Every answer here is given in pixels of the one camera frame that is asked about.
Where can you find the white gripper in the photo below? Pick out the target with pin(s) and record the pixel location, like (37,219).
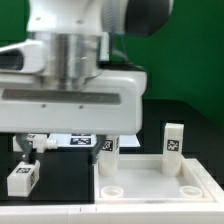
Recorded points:
(110,105)

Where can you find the white square tabletop tray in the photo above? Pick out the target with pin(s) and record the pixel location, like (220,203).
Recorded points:
(140,181)

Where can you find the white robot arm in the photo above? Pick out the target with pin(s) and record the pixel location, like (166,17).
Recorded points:
(60,79)

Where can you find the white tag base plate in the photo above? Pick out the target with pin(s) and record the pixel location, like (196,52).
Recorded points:
(87,140)

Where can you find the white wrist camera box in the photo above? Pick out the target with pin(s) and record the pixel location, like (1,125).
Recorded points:
(24,58)

